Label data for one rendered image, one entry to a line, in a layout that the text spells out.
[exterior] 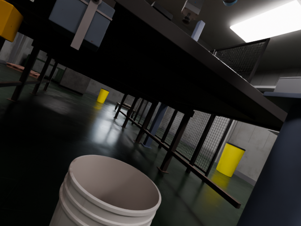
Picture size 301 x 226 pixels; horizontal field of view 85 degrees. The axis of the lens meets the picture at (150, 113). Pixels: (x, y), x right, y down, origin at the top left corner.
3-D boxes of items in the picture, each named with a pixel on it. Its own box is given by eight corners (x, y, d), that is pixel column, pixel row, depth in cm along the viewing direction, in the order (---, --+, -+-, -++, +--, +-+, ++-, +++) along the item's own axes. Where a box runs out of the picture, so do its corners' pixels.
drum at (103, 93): (95, 99, 790) (101, 87, 789) (103, 103, 806) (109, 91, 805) (96, 100, 751) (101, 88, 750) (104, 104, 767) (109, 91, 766)
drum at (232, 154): (224, 176, 343) (238, 146, 342) (210, 166, 381) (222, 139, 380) (236, 180, 360) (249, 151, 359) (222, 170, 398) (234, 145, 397)
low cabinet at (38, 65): (34, 71, 828) (39, 59, 827) (66, 84, 887) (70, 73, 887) (21, 68, 672) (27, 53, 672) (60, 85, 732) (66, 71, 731)
